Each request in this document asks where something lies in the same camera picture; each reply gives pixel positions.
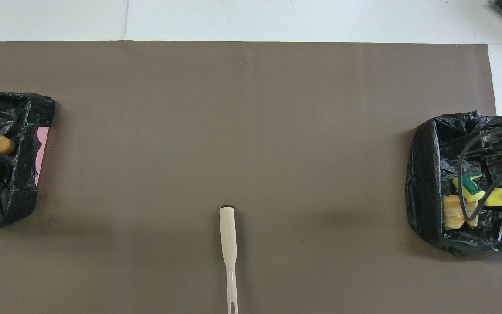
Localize pale striped bread piece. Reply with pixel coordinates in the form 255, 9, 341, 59
462, 200, 479, 228
443, 195, 465, 230

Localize beige hand brush black bristles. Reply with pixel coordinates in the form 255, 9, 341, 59
219, 205, 239, 314

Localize black bag lined bin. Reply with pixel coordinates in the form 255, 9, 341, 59
405, 110, 502, 260

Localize pink bin with black bag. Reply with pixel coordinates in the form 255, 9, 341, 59
0, 91, 55, 228

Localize brown table mat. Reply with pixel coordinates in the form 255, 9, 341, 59
0, 41, 502, 314

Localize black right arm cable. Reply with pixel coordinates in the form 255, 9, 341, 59
457, 126, 502, 221

